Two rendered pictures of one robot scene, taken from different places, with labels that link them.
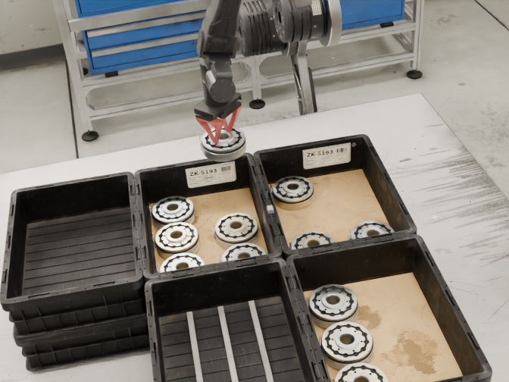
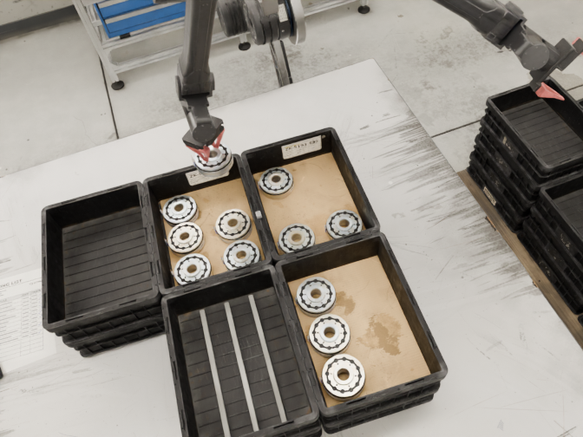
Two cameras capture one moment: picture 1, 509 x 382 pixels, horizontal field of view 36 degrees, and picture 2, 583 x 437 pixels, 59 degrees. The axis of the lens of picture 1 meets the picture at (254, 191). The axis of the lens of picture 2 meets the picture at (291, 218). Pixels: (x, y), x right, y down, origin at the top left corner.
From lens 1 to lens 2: 60 cm
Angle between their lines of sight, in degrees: 18
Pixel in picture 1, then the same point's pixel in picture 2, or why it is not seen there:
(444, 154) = (395, 120)
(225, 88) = (206, 130)
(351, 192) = (324, 177)
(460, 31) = not seen: outside the picture
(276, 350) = (273, 341)
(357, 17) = not seen: outside the picture
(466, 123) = (405, 51)
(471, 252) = (420, 215)
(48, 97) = (80, 51)
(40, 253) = (75, 257)
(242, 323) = (245, 316)
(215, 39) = (191, 85)
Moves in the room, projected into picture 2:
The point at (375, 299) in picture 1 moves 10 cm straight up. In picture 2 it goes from (349, 283) to (349, 266)
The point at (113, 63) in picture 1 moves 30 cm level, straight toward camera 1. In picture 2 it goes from (124, 27) to (133, 58)
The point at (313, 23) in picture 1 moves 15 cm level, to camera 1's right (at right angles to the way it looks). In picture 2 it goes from (281, 29) to (330, 20)
